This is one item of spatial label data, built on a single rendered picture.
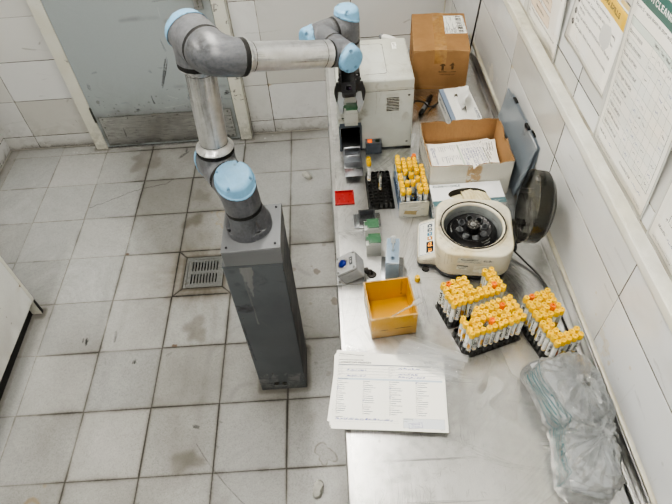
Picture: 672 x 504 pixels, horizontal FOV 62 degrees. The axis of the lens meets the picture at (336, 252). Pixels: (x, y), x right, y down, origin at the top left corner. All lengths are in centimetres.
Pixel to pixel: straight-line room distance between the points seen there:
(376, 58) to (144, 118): 199
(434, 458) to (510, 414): 23
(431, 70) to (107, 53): 191
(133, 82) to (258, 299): 200
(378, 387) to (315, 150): 229
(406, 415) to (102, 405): 161
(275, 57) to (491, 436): 111
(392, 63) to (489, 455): 133
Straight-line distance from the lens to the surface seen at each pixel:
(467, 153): 210
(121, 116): 381
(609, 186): 145
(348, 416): 150
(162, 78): 358
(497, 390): 158
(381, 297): 168
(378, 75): 204
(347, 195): 200
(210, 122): 168
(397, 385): 154
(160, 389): 269
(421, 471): 147
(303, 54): 157
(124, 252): 326
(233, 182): 166
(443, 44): 247
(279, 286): 192
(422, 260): 176
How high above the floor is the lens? 226
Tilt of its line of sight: 49 degrees down
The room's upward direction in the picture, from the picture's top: 5 degrees counter-clockwise
